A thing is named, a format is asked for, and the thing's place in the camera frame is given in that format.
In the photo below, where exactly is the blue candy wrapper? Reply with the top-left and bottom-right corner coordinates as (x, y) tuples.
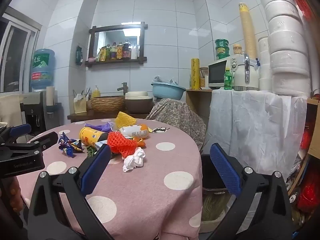
(59, 146), (75, 158)
(58, 132), (72, 147)

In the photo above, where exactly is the light blue basin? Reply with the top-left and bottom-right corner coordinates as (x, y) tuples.
(151, 82), (187, 100)

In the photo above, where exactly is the yellow film roll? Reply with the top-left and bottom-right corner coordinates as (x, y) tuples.
(191, 58), (200, 90)

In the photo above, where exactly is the row of condiment bottles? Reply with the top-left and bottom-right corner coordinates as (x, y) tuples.
(96, 39), (140, 62)

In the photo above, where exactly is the stack of toilet paper rolls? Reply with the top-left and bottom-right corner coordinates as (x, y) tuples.
(255, 0), (313, 98)

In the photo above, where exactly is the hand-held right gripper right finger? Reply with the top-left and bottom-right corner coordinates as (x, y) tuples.
(209, 143), (293, 240)

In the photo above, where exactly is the stack of beige cups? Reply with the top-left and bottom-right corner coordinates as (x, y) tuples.
(46, 86), (55, 115)

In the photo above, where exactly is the person's left hand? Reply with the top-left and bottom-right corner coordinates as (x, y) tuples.
(2, 176), (24, 213)

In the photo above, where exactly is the blue water jug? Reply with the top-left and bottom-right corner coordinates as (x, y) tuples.
(30, 49), (55, 90)

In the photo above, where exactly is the glass jar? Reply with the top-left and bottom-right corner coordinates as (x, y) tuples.
(199, 67), (209, 88)

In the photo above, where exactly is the purple plastic bag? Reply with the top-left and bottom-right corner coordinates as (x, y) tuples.
(84, 121), (115, 133)

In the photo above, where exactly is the brown white rice cooker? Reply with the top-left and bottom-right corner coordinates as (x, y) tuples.
(124, 91), (153, 114)

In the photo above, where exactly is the tall stack of paper cups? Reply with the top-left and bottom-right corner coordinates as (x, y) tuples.
(238, 2), (258, 60)

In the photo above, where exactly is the dark wooden counter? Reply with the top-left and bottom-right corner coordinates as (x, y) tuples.
(67, 109), (153, 123)

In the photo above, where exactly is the colourful candy wrapper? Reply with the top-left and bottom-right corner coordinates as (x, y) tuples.
(70, 139), (84, 152)

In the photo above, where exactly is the clear plastic bag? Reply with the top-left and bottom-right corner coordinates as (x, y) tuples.
(153, 75), (178, 85)

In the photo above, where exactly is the white cloth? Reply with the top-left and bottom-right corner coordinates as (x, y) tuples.
(202, 87), (308, 178)

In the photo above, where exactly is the water dispenser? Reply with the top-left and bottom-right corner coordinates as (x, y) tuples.
(20, 90), (58, 135)

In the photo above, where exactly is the red foam fruit net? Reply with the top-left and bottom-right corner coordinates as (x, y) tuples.
(107, 131), (139, 158)

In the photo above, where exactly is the brass faucet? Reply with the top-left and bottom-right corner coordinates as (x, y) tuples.
(117, 82), (129, 96)

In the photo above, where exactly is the wooden framed mirror shelf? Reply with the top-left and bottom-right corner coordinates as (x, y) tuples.
(85, 22), (148, 68)

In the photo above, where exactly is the red hanging decoration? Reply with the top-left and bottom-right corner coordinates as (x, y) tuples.
(290, 0), (316, 23)

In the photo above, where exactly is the green soda bottle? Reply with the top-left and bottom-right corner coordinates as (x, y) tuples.
(224, 67), (233, 90)

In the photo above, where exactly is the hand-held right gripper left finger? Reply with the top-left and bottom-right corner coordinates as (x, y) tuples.
(27, 144), (112, 240)

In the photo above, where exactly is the pink polka dot tablecloth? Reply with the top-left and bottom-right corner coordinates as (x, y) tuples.
(16, 119), (203, 240)

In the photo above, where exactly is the white tissue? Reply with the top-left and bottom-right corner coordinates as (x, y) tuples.
(122, 147), (146, 172)

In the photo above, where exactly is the yellow drink can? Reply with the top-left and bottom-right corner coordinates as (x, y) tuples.
(79, 127), (109, 147)

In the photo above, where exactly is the light wooden cabinet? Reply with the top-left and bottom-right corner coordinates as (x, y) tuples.
(186, 89), (213, 125)

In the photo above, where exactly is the white electric kettle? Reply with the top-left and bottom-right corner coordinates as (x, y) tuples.
(234, 54), (260, 92)

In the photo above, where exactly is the white microwave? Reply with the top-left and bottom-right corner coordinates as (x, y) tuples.
(208, 55), (247, 90)

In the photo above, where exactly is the wicker basin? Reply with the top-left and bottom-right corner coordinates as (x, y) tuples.
(90, 95), (125, 112)

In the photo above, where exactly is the white orange plastic bottle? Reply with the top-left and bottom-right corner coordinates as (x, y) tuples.
(119, 124), (150, 140)

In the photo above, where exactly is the floral cloth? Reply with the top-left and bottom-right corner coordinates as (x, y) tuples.
(145, 98), (207, 150)

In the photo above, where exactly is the yellow foam fruit net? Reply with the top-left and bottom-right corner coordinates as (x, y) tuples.
(114, 111), (137, 130)

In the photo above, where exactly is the black trash bin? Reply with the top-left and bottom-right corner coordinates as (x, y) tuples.
(200, 154), (250, 233)

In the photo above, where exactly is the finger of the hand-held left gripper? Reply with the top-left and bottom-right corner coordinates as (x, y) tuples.
(0, 124), (32, 143)
(15, 131), (58, 153)

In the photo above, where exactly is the beige utensil basket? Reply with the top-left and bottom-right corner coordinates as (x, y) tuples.
(73, 97), (87, 114)

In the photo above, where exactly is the sliding window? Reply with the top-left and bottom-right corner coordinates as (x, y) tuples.
(0, 6), (42, 93)

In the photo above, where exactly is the teal cup holder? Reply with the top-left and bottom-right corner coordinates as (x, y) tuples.
(46, 102), (63, 117)

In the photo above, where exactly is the red plastic bag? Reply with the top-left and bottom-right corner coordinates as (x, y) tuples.
(296, 177), (320, 213)

